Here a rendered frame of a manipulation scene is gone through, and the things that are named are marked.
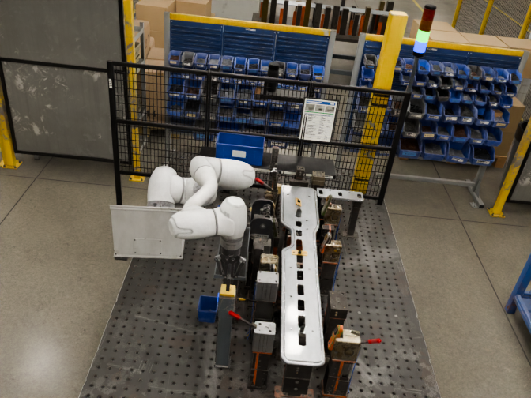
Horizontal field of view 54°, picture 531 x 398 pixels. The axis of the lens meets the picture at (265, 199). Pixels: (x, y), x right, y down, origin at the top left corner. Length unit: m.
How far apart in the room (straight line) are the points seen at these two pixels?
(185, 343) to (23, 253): 2.08
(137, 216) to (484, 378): 2.45
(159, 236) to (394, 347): 1.39
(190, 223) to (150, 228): 1.07
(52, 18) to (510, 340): 4.27
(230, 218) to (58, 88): 3.27
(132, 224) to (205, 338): 0.77
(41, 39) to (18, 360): 2.60
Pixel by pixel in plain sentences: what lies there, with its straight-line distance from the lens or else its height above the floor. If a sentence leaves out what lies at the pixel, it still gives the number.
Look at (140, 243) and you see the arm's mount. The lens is 3.06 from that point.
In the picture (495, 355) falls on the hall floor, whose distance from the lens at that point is 4.06.
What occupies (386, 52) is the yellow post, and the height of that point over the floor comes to 1.78.
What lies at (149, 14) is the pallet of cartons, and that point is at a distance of 6.96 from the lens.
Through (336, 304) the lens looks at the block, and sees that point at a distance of 2.45.
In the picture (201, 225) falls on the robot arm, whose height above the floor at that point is 1.55.
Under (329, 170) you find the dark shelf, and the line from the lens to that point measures 3.45.
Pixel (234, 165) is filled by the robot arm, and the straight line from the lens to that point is 2.51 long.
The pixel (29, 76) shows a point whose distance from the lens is 5.06.
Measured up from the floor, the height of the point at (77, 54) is 1.16.
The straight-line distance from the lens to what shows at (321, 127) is 3.48.
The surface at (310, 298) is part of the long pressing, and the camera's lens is 2.49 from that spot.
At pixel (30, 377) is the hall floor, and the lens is 3.55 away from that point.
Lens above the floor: 2.70
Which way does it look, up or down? 33 degrees down
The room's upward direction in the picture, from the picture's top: 7 degrees clockwise
